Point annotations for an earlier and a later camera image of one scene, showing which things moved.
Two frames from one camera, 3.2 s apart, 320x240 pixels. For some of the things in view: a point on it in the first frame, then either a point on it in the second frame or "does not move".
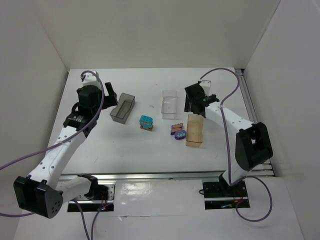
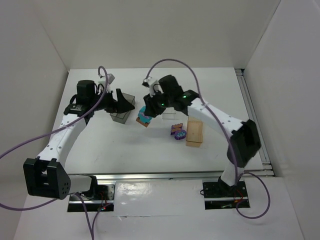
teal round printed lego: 146,121 -> 141,114
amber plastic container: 194,130 does not move
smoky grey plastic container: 126,104 does not move
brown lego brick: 148,129 -> 144,124
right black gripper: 192,100 -> 152,106
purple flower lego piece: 180,134 does not move
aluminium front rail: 148,176 does not move
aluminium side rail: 266,169 does not move
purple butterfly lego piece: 175,128 does not move
